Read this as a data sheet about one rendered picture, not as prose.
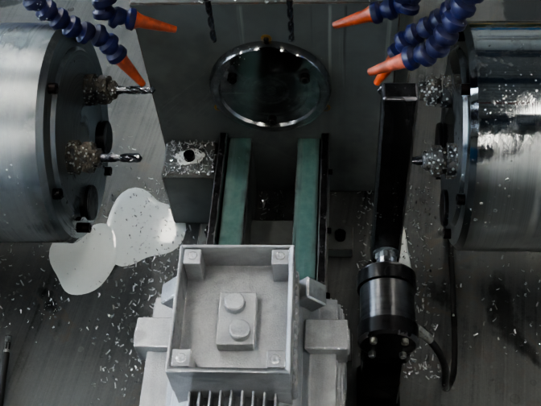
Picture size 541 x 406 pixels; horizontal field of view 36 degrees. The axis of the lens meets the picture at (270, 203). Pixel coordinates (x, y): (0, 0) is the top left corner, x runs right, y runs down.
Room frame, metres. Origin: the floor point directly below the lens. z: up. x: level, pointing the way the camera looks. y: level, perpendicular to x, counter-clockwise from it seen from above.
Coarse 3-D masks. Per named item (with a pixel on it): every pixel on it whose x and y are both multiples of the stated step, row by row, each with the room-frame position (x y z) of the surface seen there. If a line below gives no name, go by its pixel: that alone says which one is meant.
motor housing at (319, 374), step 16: (160, 304) 0.40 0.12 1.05; (336, 304) 0.38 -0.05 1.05; (304, 320) 0.36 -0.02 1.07; (160, 352) 0.34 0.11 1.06; (304, 352) 0.33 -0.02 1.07; (144, 368) 0.33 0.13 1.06; (160, 368) 0.33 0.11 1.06; (304, 368) 0.31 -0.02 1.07; (320, 368) 0.31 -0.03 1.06; (336, 368) 0.31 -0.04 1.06; (144, 384) 0.31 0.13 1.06; (160, 384) 0.31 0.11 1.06; (304, 384) 0.29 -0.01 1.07; (320, 384) 0.30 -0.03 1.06; (336, 384) 0.29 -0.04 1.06; (144, 400) 0.30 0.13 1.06; (160, 400) 0.30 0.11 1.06; (176, 400) 0.29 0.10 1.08; (192, 400) 0.28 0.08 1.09; (208, 400) 0.27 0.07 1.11; (224, 400) 0.28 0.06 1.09; (240, 400) 0.28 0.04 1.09; (256, 400) 0.27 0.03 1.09; (272, 400) 0.28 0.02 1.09; (304, 400) 0.28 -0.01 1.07; (320, 400) 0.28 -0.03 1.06; (336, 400) 0.28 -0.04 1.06
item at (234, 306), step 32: (224, 256) 0.40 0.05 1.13; (256, 256) 0.39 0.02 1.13; (288, 256) 0.38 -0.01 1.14; (192, 288) 0.38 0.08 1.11; (224, 288) 0.37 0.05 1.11; (256, 288) 0.37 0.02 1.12; (288, 288) 0.35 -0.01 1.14; (192, 320) 0.34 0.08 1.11; (224, 320) 0.34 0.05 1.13; (256, 320) 0.34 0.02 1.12; (288, 320) 0.32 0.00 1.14; (192, 352) 0.31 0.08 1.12; (224, 352) 0.31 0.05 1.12; (256, 352) 0.31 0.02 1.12; (288, 352) 0.29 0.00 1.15; (192, 384) 0.28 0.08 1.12; (224, 384) 0.28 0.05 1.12; (256, 384) 0.28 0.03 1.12; (288, 384) 0.27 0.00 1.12
